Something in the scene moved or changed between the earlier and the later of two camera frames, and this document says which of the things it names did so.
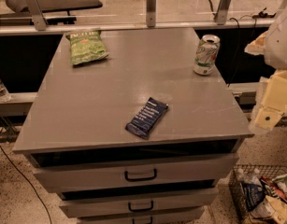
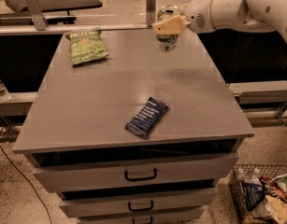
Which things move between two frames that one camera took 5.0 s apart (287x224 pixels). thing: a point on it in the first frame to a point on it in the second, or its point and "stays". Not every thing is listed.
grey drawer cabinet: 136,138 stays
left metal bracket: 39,21 stays
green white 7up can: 207,54 to 167,42
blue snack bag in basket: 253,194 stays
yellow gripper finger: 273,99 to 171,26
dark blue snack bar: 148,119 stays
